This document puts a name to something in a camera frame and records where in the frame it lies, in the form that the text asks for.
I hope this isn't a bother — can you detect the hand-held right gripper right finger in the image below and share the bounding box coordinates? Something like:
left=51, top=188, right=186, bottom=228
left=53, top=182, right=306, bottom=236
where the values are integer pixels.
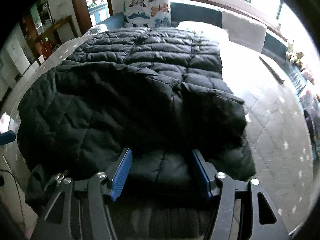
left=192, top=149, right=290, bottom=240

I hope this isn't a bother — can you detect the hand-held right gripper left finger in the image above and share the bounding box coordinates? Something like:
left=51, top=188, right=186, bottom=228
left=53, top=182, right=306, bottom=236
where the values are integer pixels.
left=31, top=148, right=132, bottom=240

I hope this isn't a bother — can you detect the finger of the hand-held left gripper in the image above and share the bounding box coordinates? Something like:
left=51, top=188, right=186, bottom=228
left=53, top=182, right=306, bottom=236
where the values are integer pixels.
left=0, top=131, right=16, bottom=146

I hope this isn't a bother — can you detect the black puffer jacket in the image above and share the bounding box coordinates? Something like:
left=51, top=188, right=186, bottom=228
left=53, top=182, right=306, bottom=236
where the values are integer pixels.
left=17, top=27, right=256, bottom=240

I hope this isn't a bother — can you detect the grey star-print bed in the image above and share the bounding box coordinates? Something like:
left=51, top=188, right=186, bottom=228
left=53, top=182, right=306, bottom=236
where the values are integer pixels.
left=0, top=27, right=316, bottom=240

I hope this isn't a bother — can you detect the white refrigerator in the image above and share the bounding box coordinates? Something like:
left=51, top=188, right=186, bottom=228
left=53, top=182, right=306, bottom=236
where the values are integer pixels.
left=0, top=34, right=33, bottom=88

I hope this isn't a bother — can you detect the red stool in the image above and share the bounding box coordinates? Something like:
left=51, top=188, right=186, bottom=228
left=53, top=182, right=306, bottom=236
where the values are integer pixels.
left=41, top=42, right=52, bottom=61

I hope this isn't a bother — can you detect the wooden display cabinet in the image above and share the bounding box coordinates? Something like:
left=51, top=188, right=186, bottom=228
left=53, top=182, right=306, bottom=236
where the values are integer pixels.
left=20, top=0, right=54, bottom=44

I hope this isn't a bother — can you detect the wooden desk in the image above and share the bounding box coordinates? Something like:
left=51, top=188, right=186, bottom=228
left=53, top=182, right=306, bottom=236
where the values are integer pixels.
left=32, top=15, right=81, bottom=63

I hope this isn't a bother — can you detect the clear plastic storage box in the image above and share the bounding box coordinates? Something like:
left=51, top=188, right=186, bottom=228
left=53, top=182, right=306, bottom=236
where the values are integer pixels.
left=299, top=90, right=320, bottom=111

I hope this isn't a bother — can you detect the dark patterned box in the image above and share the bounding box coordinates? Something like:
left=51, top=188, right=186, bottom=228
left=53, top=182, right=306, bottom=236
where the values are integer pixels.
left=285, top=62, right=307, bottom=96

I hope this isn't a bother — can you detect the white patterned pillow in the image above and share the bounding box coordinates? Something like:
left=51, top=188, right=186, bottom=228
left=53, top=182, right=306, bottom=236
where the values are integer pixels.
left=176, top=21, right=229, bottom=41

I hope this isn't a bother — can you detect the pink plush toy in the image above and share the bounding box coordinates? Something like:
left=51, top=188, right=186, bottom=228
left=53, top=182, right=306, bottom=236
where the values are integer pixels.
left=304, top=69, right=316, bottom=83

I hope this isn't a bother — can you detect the light grey back cushion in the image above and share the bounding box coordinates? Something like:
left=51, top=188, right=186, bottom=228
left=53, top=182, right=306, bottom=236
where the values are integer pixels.
left=221, top=10, right=267, bottom=53

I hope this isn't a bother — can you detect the blue cabinet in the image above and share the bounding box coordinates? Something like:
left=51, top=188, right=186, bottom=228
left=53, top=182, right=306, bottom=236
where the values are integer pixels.
left=89, top=3, right=109, bottom=25

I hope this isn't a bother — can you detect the blue sofa backrest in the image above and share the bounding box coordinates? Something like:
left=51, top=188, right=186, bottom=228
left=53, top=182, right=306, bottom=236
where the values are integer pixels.
left=99, top=2, right=288, bottom=55

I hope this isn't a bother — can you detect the butterfly print pillow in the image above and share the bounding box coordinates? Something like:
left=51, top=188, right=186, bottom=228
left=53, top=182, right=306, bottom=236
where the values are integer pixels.
left=123, top=0, right=172, bottom=28

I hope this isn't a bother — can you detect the black cable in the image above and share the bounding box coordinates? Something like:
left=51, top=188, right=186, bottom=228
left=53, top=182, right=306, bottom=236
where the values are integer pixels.
left=0, top=170, right=27, bottom=230

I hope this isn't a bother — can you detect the brown door frame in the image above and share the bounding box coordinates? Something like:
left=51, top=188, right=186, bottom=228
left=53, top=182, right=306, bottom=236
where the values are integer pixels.
left=69, top=0, right=113, bottom=34

